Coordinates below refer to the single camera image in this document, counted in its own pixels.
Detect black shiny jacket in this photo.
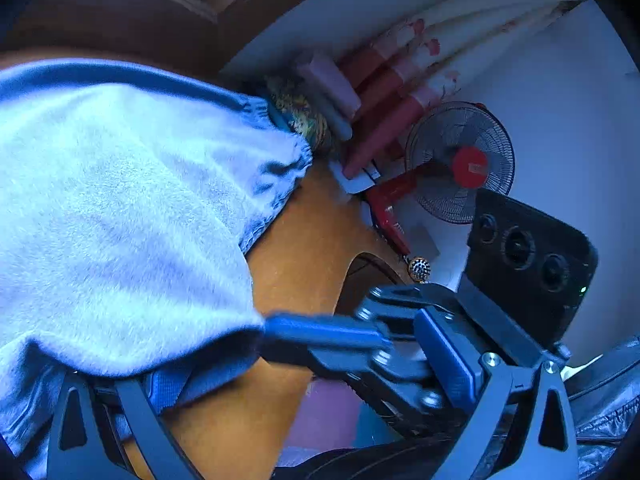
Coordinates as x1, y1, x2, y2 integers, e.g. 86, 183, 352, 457
565, 335, 640, 480

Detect red and cream roll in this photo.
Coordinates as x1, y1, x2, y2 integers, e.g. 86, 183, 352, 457
337, 0, 586, 86
344, 0, 583, 179
352, 0, 588, 121

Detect spiky gold black ball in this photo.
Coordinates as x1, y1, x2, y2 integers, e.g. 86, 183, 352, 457
407, 256, 432, 282

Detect blue fleece pants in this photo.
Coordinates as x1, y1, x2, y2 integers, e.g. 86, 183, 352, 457
0, 60, 316, 480

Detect small white box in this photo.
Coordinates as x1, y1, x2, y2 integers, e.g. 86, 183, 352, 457
330, 160, 382, 197

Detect red standing fan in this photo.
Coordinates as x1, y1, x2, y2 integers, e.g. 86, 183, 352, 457
367, 101, 516, 256

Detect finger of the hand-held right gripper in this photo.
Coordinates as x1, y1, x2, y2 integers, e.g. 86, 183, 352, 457
257, 342, 471, 436
265, 285, 466, 351

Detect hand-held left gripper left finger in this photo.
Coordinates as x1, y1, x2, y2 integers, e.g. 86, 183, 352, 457
47, 369, 202, 480

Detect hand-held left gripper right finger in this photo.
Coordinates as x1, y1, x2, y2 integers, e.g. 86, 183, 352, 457
414, 307, 581, 480

